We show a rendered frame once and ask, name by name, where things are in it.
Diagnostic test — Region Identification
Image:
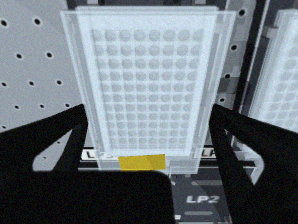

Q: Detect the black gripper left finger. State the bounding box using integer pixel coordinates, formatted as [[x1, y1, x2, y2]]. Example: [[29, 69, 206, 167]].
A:
[[0, 104, 88, 171]]

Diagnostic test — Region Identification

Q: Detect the light grey base plate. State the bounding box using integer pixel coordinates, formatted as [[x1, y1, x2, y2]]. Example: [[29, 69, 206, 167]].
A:
[[0, 0, 257, 171]]

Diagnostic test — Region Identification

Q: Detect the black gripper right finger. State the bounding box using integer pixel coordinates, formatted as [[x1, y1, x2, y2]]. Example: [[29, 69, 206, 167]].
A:
[[209, 103, 298, 224]]

